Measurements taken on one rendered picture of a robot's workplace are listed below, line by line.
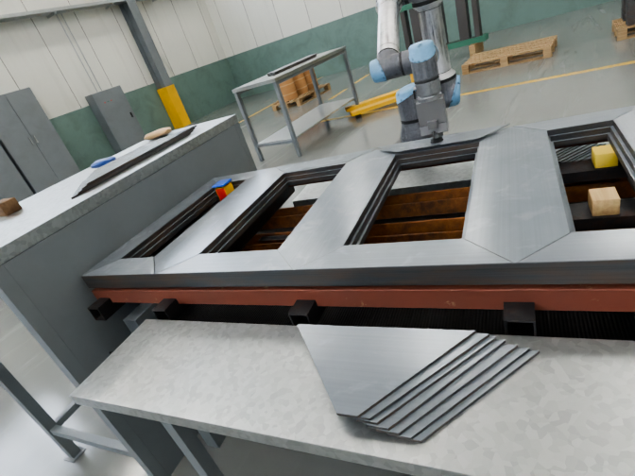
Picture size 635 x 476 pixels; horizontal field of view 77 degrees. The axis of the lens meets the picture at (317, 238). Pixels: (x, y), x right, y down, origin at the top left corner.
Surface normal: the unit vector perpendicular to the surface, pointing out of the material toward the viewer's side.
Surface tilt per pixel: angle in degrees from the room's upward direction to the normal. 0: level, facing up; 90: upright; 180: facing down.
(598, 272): 90
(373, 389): 0
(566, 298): 90
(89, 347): 90
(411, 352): 0
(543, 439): 0
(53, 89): 90
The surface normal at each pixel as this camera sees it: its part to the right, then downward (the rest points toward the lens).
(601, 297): -0.37, 0.53
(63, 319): 0.89, -0.06
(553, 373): -0.30, -0.85
